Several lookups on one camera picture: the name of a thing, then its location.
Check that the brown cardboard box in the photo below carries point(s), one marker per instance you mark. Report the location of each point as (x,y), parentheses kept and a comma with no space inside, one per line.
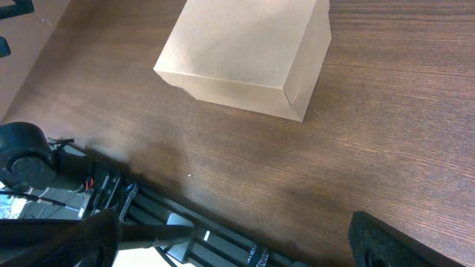
(261,56)

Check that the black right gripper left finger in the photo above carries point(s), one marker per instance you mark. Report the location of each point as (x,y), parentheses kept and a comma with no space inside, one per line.
(75,248)

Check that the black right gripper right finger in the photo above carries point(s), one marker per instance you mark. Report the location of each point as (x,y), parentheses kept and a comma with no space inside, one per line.
(374,243)

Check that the black metal table frame rail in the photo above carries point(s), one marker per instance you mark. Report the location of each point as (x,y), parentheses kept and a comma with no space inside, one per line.
(211,245)

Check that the black tripod pole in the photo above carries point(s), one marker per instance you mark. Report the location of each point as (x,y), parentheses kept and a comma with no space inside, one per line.
(16,234)

